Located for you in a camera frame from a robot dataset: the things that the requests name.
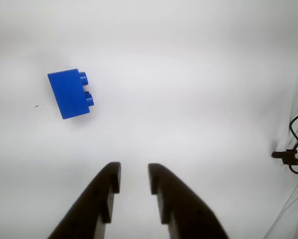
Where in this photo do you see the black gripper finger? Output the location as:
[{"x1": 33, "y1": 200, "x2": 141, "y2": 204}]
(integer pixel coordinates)
[
  {"x1": 46, "y1": 161, "x2": 122, "y2": 239},
  {"x1": 148, "y1": 163, "x2": 230, "y2": 239}
]

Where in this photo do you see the blue lego brick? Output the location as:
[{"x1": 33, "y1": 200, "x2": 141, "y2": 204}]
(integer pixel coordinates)
[{"x1": 47, "y1": 68, "x2": 95, "y2": 120}]

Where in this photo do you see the black holder with white rod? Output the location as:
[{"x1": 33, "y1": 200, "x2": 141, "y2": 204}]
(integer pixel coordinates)
[{"x1": 271, "y1": 149, "x2": 298, "y2": 166}]

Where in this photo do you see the white thin cable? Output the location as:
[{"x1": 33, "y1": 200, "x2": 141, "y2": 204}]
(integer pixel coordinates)
[{"x1": 262, "y1": 174, "x2": 298, "y2": 239}]

